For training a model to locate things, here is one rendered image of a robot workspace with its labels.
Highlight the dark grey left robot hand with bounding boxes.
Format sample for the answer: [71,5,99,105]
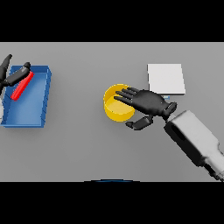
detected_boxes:
[0,53,32,94]

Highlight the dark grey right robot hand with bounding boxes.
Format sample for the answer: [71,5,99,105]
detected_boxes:
[113,87,179,131]

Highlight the red beaker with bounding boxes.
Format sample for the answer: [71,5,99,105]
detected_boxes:
[10,71,35,102]

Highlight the pale square measuring scale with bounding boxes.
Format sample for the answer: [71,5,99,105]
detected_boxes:
[146,63,186,96]

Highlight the yellow bowl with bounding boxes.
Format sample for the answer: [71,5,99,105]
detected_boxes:
[102,83,137,123]

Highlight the blue tray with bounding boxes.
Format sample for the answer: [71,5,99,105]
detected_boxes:
[0,64,53,129]

